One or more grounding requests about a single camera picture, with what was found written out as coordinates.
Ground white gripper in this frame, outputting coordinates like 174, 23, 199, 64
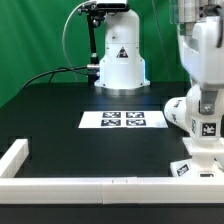
177, 16, 224, 115

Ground white lamp bulb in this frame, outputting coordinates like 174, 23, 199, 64
186, 84, 224, 144

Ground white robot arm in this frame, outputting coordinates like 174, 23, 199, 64
96, 0, 224, 115

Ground white front fence bar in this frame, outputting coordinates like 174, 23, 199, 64
0, 177, 224, 204

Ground white fence bar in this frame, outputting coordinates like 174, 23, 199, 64
0, 139, 29, 178
0, 177, 224, 204

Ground white marker sheet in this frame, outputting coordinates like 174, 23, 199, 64
79, 111, 168, 128

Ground white left fence bar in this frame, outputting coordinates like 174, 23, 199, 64
0, 139, 29, 178

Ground black cable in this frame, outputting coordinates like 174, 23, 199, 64
20, 65, 90, 92

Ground grey thin cable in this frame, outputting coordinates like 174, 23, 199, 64
61, 0, 94, 83

